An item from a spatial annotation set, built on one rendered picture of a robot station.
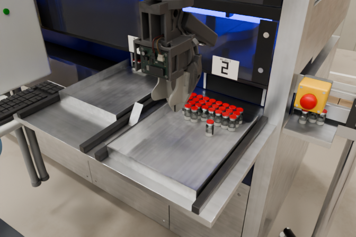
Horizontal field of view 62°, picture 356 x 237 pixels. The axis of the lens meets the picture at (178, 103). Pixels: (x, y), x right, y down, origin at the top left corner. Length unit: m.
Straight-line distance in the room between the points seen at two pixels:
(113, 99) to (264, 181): 0.57
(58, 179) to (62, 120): 1.16
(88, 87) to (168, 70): 0.70
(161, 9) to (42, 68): 1.06
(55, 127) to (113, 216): 0.96
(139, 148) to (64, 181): 1.31
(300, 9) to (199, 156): 0.43
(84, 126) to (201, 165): 0.37
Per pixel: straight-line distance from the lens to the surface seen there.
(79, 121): 0.94
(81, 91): 1.10
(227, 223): 1.30
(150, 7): 0.43
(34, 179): 1.78
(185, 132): 0.84
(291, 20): 0.80
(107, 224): 1.77
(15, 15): 1.34
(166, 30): 0.44
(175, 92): 0.50
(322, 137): 0.92
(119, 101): 1.01
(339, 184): 1.17
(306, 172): 2.16
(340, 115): 0.98
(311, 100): 0.82
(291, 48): 0.82
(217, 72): 0.92
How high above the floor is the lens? 1.38
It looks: 31 degrees down
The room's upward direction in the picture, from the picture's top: straight up
